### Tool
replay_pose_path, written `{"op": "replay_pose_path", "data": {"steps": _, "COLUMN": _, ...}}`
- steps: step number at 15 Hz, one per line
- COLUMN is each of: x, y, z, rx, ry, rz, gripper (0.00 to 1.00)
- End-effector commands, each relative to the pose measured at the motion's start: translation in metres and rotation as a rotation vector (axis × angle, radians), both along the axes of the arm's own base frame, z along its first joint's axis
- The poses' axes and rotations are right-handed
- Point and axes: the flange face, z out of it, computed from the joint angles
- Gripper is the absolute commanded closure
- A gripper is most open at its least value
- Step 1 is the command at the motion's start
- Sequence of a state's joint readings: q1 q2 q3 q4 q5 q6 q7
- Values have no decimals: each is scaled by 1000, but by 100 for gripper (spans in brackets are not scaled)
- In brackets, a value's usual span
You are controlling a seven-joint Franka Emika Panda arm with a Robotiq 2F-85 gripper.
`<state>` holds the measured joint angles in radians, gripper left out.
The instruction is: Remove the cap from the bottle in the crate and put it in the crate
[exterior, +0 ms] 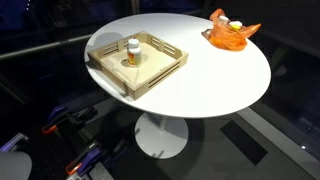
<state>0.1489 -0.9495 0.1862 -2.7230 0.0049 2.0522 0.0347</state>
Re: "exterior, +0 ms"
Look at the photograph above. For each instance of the pill bottle with orange label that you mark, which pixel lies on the pill bottle with orange label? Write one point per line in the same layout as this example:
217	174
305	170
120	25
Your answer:
134	56

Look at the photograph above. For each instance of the white bottle cap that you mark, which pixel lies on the white bottle cap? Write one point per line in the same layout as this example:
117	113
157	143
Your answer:
133	43

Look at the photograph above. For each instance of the wooden slatted crate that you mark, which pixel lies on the wooden slatted crate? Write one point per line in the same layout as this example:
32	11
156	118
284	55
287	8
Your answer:
159	60

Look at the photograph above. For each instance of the white bottle in bag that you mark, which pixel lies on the white bottle in bag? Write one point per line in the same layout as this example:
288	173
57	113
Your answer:
223	19

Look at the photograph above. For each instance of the black floor mat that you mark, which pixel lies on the black floor mat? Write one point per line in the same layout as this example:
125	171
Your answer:
251	149

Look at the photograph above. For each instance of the purple orange clamp upper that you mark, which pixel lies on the purple orange clamp upper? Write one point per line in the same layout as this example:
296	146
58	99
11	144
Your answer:
60	114

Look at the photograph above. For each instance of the purple orange clamp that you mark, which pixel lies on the purple orange clamp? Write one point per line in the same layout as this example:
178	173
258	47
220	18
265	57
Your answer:
95	153
60	114

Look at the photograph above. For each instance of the purple orange clamp lower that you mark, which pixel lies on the purple orange clamp lower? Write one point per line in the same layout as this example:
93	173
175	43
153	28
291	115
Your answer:
95	153

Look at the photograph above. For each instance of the grey metal handrail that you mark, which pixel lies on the grey metal handrail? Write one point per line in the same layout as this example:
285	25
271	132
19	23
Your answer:
44	47

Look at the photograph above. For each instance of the grey rounded object corner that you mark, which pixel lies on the grey rounded object corner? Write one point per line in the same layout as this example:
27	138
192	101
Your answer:
15	166

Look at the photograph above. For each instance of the round white pedestal table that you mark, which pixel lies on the round white pedestal table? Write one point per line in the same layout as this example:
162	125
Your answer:
213	82

